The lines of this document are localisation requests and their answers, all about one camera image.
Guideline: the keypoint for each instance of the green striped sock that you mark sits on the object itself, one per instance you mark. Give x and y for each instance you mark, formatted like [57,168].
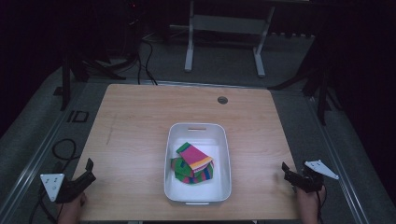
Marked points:
[182,169]

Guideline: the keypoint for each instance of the black tripod stand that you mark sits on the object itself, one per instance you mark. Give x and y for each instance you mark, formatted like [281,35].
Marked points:
[66,81]
[323,93]

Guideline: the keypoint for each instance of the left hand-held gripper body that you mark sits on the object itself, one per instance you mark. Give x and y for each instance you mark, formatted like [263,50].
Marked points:
[67,188]

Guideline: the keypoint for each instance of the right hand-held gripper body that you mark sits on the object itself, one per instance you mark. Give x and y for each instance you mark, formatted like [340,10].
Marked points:
[311,179]

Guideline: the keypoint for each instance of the person's left hand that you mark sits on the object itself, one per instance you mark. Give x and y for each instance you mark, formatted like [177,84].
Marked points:
[72,210]

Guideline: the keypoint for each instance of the pink striped sock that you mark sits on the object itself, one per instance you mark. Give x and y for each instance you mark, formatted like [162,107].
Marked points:
[194,155]

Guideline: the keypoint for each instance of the white metal stand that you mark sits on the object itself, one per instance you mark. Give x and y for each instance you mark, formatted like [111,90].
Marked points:
[227,24]

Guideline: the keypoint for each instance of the white plastic bin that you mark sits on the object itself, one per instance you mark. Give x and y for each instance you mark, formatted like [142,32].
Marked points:
[214,193]

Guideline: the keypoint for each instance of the person's right hand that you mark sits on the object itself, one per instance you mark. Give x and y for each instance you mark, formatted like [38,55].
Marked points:
[308,203]

